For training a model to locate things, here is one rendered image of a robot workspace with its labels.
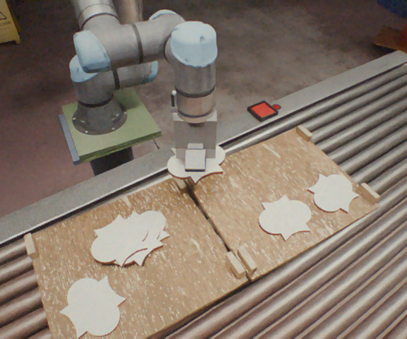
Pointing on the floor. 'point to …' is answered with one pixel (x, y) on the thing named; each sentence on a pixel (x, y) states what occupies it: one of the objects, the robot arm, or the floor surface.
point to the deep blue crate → (404, 7)
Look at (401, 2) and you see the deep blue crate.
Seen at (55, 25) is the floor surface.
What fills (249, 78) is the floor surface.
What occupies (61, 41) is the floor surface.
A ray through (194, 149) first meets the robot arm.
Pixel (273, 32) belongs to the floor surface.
